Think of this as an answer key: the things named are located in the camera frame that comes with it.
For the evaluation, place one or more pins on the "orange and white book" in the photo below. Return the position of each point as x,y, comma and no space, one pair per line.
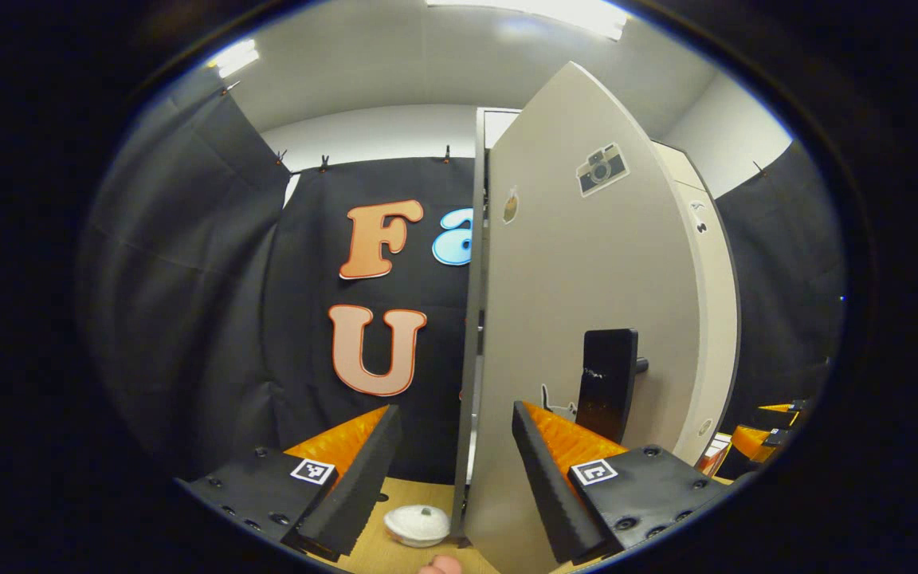
715,456

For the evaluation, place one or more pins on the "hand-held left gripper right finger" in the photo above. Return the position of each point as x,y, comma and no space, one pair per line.
547,478

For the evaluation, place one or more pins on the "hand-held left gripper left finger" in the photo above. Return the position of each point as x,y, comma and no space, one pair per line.
355,478

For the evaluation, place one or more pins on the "white cabinet door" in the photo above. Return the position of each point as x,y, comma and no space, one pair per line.
570,263
715,319

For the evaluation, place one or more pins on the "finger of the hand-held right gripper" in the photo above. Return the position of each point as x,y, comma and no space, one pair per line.
795,408
750,442

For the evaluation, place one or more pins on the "white round lidded container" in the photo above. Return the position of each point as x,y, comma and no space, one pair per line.
417,526

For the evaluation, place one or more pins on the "ceiling light panel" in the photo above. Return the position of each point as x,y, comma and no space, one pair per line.
539,12
233,58

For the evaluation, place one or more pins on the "white shoe cabinet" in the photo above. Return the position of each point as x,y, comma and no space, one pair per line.
471,335

